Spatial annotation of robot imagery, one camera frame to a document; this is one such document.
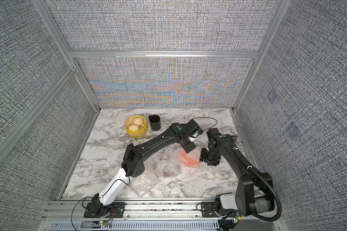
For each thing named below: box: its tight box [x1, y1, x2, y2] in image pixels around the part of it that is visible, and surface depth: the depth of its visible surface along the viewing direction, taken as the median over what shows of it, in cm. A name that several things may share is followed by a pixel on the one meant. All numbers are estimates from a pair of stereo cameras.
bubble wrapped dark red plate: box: [151, 146, 184, 178], surface depth 85 cm
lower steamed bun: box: [128, 123, 140, 132], surface depth 102 cm
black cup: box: [148, 114, 161, 131], surface depth 106 cm
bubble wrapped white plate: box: [130, 166, 159, 198], surface depth 79 cm
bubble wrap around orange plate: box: [173, 146, 205, 171], surface depth 87 cm
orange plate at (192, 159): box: [180, 150, 201, 167], surface depth 88 cm
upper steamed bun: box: [133, 116, 145, 126], surface depth 108 cm
